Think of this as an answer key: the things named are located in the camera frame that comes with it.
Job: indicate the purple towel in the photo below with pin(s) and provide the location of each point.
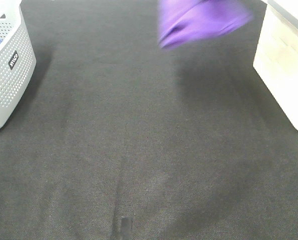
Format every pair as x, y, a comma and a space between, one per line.
184, 21

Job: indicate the black table mat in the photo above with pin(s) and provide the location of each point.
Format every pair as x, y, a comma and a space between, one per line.
115, 138

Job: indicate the white storage box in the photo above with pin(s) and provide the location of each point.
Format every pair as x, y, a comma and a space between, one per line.
276, 57

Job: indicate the grey perforated laundry basket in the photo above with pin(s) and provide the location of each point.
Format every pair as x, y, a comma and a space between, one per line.
17, 58

